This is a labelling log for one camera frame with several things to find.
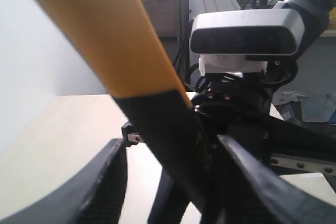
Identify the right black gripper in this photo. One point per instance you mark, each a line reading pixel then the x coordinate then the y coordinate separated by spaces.
pixel 183 133

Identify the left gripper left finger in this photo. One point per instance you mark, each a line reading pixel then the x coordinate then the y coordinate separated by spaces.
pixel 93 195

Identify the yellow black claw hammer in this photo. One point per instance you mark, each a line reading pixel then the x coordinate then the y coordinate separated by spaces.
pixel 117 40

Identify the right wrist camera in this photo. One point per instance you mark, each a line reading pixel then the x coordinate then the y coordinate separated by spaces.
pixel 245 40

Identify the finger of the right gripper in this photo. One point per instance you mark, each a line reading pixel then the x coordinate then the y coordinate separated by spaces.
pixel 170 202

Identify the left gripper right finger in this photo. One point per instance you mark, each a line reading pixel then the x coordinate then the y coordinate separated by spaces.
pixel 284 202

